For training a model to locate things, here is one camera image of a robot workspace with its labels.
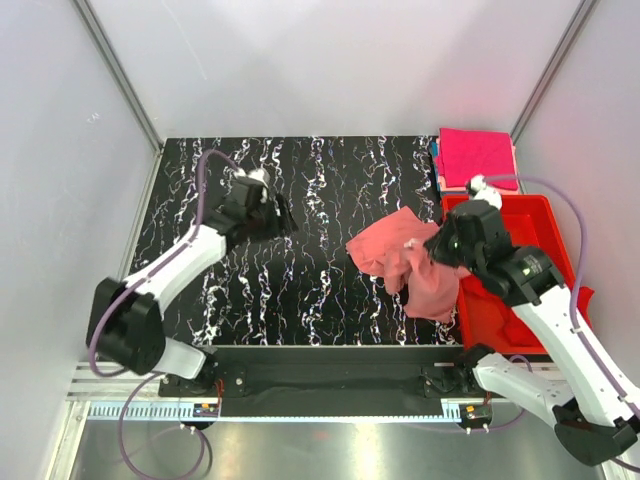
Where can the red plastic bin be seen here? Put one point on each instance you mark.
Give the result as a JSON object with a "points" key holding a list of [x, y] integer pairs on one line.
{"points": [[527, 220]]}

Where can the aluminium corner post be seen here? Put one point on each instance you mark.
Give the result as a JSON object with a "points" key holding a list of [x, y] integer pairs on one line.
{"points": [[561, 52], [108, 54]]}

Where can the right aluminium corner post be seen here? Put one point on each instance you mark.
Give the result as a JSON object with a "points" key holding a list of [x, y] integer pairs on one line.
{"points": [[561, 52]]}

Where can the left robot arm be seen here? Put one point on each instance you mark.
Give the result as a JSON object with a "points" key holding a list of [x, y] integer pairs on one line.
{"points": [[126, 321]]}

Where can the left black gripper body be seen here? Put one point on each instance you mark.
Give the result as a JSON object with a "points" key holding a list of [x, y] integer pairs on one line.
{"points": [[265, 222]]}

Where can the salmon pink t shirt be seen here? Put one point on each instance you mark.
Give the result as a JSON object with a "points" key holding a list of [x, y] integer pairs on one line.
{"points": [[393, 249]]}

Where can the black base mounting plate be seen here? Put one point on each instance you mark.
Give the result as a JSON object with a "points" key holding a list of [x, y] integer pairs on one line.
{"points": [[375, 383]]}

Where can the black marble pattern mat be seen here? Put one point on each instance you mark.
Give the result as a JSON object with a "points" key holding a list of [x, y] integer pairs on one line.
{"points": [[304, 289]]}

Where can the white cable duct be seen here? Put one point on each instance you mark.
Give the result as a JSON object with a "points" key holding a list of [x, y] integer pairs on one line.
{"points": [[195, 412]]}

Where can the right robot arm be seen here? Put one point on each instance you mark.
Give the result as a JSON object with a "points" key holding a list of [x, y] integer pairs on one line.
{"points": [[595, 414]]}

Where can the red t shirt in bin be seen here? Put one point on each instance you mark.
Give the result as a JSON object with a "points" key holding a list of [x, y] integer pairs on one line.
{"points": [[585, 300]]}

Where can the blue folded t shirt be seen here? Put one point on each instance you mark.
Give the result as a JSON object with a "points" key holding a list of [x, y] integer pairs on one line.
{"points": [[434, 149]]}

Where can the magenta folded t shirt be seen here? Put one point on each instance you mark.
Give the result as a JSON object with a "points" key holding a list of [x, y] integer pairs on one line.
{"points": [[450, 138]]}

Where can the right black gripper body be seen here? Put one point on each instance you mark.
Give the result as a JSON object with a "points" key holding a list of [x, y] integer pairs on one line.
{"points": [[447, 250]]}

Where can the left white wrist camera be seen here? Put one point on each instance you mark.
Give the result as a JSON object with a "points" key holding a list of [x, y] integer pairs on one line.
{"points": [[253, 185]]}

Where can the left aluminium corner post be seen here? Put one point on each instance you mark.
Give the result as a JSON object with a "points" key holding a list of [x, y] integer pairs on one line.
{"points": [[108, 54]]}

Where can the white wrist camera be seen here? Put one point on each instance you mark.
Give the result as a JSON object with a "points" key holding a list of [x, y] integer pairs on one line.
{"points": [[253, 185], [479, 189]]}

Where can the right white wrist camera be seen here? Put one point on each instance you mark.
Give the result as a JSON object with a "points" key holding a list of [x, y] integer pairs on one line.
{"points": [[479, 189]]}

